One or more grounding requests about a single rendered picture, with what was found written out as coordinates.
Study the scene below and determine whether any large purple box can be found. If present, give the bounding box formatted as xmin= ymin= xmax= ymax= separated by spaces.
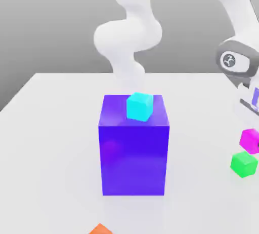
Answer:
xmin=98 ymin=94 xmax=170 ymax=197

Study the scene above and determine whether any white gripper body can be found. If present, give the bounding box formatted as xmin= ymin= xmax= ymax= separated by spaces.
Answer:
xmin=234 ymin=93 xmax=259 ymax=129

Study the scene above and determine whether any small magenta cube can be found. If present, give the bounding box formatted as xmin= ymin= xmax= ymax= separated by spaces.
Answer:
xmin=239 ymin=128 xmax=259 ymax=155

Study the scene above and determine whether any small cyan cube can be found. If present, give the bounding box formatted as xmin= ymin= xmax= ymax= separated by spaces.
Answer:
xmin=126 ymin=92 xmax=154 ymax=123

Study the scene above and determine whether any small green cube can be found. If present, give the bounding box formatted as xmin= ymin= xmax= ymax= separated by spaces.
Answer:
xmin=230 ymin=150 xmax=258 ymax=178

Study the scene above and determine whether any small orange cube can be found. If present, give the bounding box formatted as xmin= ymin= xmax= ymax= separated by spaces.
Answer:
xmin=88 ymin=223 xmax=114 ymax=234

